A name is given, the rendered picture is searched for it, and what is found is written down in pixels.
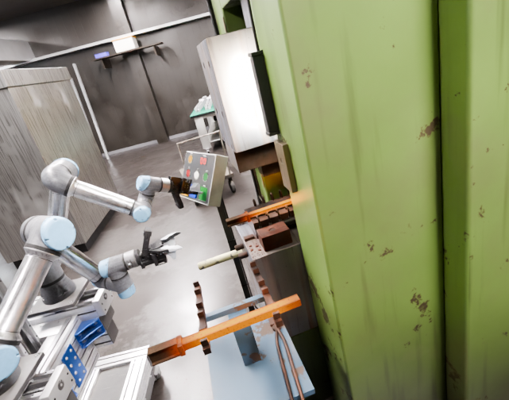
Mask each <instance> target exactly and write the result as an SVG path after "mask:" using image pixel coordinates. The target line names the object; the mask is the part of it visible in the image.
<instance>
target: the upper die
mask: <svg viewBox="0 0 509 400"><path fill-rule="evenodd" d="M225 144H226V149H227V152H228V155H229V160H230V163H231V164H232V165H233V166H234V167H235V168H236V169H237V171H238V172H239V173H242V172H245V171H249V170H252V169H254V168H258V167H262V166H264V165H267V164H270V163H275V162H277V161H278V158H277V154H276V147H275V143H274V142H272V143H269V144H264V145H261V146H258V147H255V148H251V149H248V150H245V151H243V152H238V153H236V152H235V151H234V150H233V149H232V148H231V147H230V146H229V145H228V144H227V143H226V142H225Z"/></svg>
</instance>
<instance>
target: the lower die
mask: <svg viewBox="0 0 509 400"><path fill-rule="evenodd" d="M290 198H291V196H290V195H286V196H284V197H283V198H282V197H281V198H277V199H274V201H273V200H271V201H269V202H266V203H262V204H260V205H257V206H253V207H250V208H248V209H245V210H244V212H245V211H247V212H248V213H249V212H252V211H254V210H258V209H261V208H264V207H266V206H270V205H273V204H276V203H278V202H282V201H285V200H288V199H290ZM285 206H287V207H288V208H289V210H290V215H291V216H292V217H294V216H295V214H294V210H293V206H292V203H290V204H287V205H285ZM285 206H281V207H278V208H276V209H278V211H279V212H280V218H281V220H284V219H287V218H289V217H288V216H289V215H288V211H287V210H286V209H285ZM276 209H273V210H269V211H266V212H268V214H269V217H270V220H271V223H272V224H273V223H276V222H278V221H279V216H278V213H276ZM266 212H263V213H259V214H257V215H255V216H252V217H250V220H251V221H250V222H248V224H249V226H251V227H250V228H251V230H252V231H253V232H254V234H255V236H256V238H257V239H259V238H258V236H257V235H256V231H255V230H256V229H258V228H260V227H259V223H258V220H257V219H256V216H258V217H259V219H260V224H261V226H262V227H264V226H266V225H269V220H268V216H266Z"/></svg>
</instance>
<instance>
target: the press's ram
mask: <svg viewBox="0 0 509 400"><path fill-rule="evenodd" d="M197 49H198V52H199V58H200V60H201V64H202V69H203V71H204V75H205V78H206V83H207V86H208V89H209V92H210V97H211V100H212V103H213V106H214V111H215V114H216V117H217V120H218V125H219V128H220V131H221V135H222V139H223V140H224V141H225V142H226V143H227V144H228V145H229V146H230V147H231V148H232V149H233V150H234V151H235V152H236V153H238V152H243V151H245V150H248V149H251V148H255V147H258V146H261V145H264V144H269V143H272V142H274V140H278V136H277V135H275V136H272V137H269V136H267V135H266V133H265V132H266V128H265V125H264V119H263V115H262V111H261V108H260V101H259V97H258V93H257V90H256V84H255V79H254V76H253V70H252V66H251V62H250V57H248V53H250V52H256V44H255V40H254V35H253V29H252V27H249V28H246V29H240V30H237V31H233V32H230V33H224V34H221V35H217V36H214V37H208V38H206V39H205V40H204V41H202V42H201V43H200V44H199V45H198V46H197Z"/></svg>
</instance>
